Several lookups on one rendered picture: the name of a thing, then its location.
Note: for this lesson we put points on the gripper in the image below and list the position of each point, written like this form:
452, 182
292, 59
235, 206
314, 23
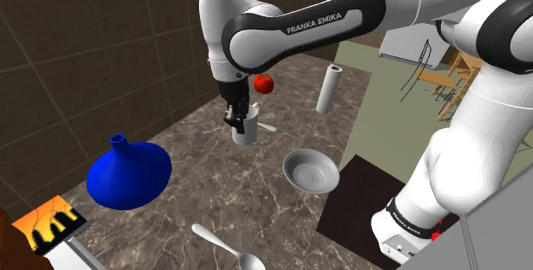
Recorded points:
234, 91

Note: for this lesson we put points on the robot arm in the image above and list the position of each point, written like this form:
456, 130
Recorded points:
470, 136

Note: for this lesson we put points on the white mug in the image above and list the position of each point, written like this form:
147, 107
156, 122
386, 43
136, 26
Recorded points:
250, 134

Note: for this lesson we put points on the small grey spoon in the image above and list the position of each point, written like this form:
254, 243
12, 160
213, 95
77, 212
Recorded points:
267, 127

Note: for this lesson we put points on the red tomato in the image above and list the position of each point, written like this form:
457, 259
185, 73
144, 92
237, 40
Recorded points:
264, 84

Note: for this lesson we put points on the grey bowl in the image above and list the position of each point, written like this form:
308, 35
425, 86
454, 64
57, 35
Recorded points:
311, 173

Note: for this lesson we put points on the white paper towel roll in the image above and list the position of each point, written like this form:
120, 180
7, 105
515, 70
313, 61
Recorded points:
328, 91

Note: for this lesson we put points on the blue vase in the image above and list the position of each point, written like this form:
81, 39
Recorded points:
130, 174

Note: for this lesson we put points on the large grey spoon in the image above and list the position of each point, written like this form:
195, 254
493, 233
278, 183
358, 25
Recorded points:
245, 261

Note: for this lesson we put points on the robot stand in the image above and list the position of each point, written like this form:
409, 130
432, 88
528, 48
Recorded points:
354, 207

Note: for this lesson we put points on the white table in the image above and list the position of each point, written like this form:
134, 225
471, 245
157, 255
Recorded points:
406, 44

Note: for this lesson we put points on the book with orange cover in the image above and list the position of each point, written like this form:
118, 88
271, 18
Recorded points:
46, 224

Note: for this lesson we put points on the wooden chair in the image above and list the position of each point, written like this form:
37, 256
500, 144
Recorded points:
458, 78

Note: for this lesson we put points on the brown rounded object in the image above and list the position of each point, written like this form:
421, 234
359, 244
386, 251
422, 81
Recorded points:
16, 248

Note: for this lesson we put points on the grey cabinet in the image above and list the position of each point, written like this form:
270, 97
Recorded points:
499, 235

